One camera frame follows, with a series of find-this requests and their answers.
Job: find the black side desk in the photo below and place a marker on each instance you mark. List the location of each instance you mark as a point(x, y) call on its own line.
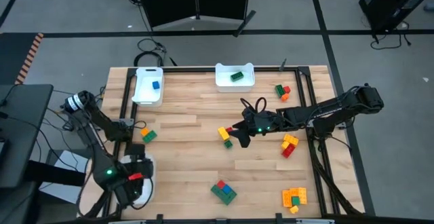
point(23, 132)

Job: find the white paper sheet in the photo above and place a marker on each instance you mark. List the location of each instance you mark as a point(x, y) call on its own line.
point(68, 159)

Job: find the red long block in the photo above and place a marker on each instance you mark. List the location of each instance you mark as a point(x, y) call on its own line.
point(288, 150)

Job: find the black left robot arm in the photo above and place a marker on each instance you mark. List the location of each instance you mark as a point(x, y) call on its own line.
point(98, 149)

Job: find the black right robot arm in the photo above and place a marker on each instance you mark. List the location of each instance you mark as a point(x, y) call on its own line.
point(339, 107)

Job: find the green long block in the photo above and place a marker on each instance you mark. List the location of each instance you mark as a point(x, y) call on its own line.
point(279, 90)
point(237, 76)
point(150, 136)
point(231, 198)
point(217, 192)

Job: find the orange small block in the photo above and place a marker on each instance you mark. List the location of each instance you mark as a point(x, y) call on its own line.
point(294, 191)
point(145, 131)
point(285, 97)

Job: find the black mat striped edge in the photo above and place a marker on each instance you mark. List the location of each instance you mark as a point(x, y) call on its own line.
point(13, 57)

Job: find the red-orange small block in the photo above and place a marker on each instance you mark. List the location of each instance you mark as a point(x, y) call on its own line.
point(135, 176)

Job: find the blue small block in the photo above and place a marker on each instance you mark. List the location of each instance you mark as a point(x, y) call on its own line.
point(226, 189)
point(156, 85)

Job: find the black aluminium table frame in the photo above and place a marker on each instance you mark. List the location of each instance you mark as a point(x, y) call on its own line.
point(190, 69)

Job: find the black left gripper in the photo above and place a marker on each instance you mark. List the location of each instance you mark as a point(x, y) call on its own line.
point(122, 176)

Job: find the black folding partition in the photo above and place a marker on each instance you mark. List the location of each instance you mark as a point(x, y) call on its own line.
point(169, 0)

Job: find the red small block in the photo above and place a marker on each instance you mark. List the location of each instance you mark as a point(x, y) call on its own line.
point(230, 129)
point(287, 89)
point(221, 184)

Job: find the green small block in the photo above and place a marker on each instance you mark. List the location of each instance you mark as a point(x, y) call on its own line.
point(228, 144)
point(295, 201)

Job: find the white plastic bin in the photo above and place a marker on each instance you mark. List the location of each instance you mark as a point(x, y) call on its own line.
point(225, 81)
point(146, 95)
point(154, 169)

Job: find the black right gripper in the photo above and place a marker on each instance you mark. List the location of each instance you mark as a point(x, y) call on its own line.
point(261, 122)

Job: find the black equipment cart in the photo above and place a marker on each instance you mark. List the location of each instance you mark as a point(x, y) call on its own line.
point(390, 0)

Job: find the yellow-orange long block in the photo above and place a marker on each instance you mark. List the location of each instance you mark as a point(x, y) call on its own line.
point(291, 139)

